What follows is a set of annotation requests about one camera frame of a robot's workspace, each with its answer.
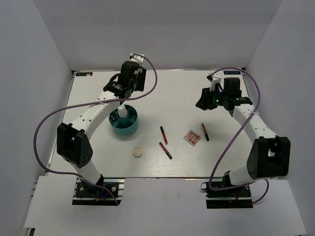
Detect small clear black-capped bottle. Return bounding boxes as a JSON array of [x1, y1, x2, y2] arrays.
[[109, 116, 116, 122]]

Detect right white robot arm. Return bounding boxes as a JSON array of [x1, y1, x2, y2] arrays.
[[196, 76, 291, 196]]

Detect round beige compact jar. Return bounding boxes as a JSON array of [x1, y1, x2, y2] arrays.
[[132, 147, 143, 158]]

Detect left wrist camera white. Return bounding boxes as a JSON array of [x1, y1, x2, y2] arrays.
[[129, 53, 144, 66]]

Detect teal round organizer container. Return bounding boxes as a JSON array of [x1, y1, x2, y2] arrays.
[[109, 104, 138, 136]]

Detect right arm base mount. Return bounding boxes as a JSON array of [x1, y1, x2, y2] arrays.
[[200, 181, 253, 209]]

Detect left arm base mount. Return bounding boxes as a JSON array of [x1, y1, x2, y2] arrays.
[[72, 178, 125, 206]]

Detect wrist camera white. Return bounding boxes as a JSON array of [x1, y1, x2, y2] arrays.
[[206, 73, 222, 91], [129, 53, 144, 66]]

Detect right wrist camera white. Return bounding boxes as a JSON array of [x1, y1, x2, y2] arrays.
[[206, 73, 222, 91]]

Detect red lip gloss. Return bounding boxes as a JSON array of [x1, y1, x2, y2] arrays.
[[159, 142, 173, 160], [160, 126, 168, 145], [201, 123, 210, 142]]

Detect eyeshadow palette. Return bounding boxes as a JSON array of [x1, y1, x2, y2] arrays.
[[183, 130, 201, 147]]

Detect white pink blue bottle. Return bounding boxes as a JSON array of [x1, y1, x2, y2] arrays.
[[118, 104, 128, 119]]

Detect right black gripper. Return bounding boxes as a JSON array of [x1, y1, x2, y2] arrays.
[[195, 85, 228, 111]]

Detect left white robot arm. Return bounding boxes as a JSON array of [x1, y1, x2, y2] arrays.
[[57, 55, 146, 196]]

